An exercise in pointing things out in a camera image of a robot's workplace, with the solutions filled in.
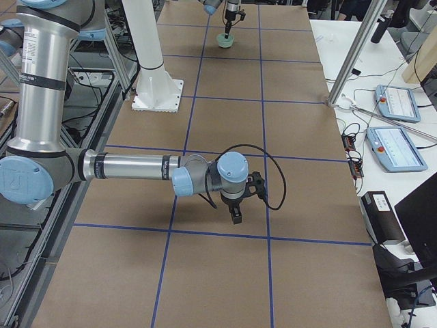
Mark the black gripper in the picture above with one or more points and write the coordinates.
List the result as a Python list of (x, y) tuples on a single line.
[(232, 204), (230, 11)]

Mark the green ceramic bowl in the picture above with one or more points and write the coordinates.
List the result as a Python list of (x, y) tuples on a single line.
[(224, 40)]

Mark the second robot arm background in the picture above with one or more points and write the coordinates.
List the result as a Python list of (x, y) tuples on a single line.
[(12, 36)]

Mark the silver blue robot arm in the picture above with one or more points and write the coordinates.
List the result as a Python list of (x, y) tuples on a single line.
[(231, 10), (36, 163)]

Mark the black water bottle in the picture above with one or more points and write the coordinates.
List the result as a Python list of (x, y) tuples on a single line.
[(383, 23)]

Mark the black box with label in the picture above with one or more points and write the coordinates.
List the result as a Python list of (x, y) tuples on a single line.
[(382, 219)]

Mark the metal rod on desk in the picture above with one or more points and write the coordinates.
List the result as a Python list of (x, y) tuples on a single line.
[(394, 123)]

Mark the near blue teach pendant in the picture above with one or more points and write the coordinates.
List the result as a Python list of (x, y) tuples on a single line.
[(394, 150)]

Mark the blue teach pendant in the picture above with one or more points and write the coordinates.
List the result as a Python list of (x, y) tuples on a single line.
[(397, 103), (394, 150)]

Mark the black monitor stand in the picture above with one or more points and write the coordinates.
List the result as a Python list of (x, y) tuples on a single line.
[(404, 279)]

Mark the black monitor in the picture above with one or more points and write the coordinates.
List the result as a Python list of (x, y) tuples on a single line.
[(417, 215)]

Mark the far blue teach pendant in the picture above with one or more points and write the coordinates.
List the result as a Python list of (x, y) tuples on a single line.
[(397, 103)]

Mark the wooden board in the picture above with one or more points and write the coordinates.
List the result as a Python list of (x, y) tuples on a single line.
[(422, 63)]

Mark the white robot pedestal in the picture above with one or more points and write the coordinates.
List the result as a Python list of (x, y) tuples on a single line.
[(155, 90)]

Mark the aluminium frame post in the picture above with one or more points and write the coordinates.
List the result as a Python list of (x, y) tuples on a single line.
[(357, 45)]

